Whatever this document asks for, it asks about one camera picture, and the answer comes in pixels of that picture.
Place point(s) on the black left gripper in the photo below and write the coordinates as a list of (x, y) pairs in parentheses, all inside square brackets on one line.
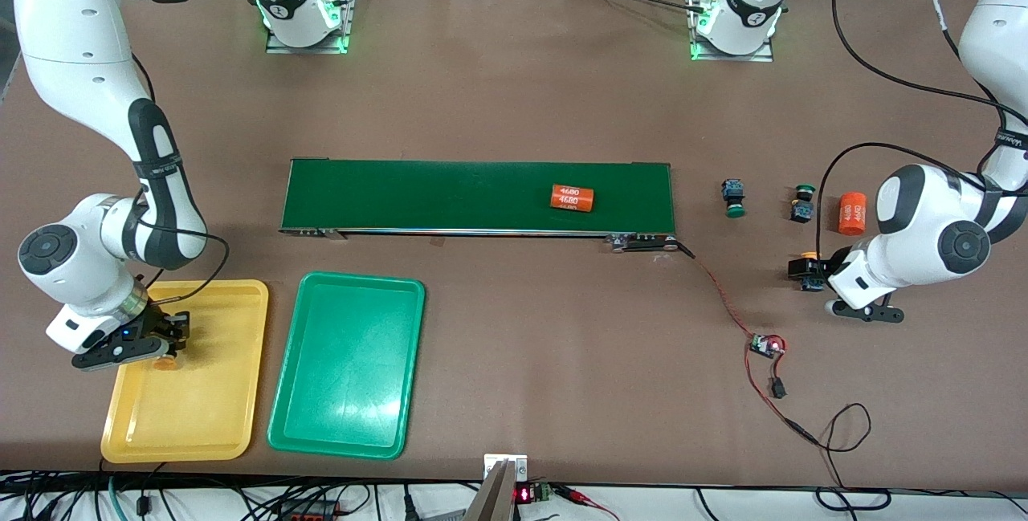
[(813, 270)]

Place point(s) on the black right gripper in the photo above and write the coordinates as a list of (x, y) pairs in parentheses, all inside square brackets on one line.
[(163, 322)]

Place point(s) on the yellow mushroom push button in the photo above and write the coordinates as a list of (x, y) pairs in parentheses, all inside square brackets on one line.
[(165, 362), (813, 286)]

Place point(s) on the green mushroom push button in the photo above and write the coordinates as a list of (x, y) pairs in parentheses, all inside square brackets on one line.
[(802, 206), (732, 198)]

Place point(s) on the orange cylinder white print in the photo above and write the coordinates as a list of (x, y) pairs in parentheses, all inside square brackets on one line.
[(852, 214), (572, 198)]

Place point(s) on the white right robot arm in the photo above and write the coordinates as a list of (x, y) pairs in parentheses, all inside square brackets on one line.
[(72, 31)]

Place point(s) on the yellow plastic tray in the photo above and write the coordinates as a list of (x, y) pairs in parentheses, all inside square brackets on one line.
[(201, 392)]

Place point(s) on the green plastic tray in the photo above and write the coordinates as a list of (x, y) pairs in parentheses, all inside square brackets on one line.
[(345, 364)]

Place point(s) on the black power strip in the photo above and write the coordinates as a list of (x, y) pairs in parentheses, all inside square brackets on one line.
[(309, 511)]

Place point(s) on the green conveyor belt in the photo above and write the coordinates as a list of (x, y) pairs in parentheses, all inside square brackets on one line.
[(442, 196)]

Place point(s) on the red clip lead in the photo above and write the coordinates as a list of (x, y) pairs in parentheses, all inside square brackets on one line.
[(582, 497)]

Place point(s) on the red digit display module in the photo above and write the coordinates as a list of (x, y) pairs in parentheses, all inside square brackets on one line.
[(526, 494)]

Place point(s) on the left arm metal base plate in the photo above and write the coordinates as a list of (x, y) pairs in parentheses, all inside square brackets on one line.
[(763, 51)]

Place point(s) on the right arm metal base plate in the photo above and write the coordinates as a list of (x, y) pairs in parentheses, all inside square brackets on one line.
[(347, 15)]

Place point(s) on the silver mounting bracket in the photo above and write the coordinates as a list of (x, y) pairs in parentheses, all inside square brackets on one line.
[(504, 497)]

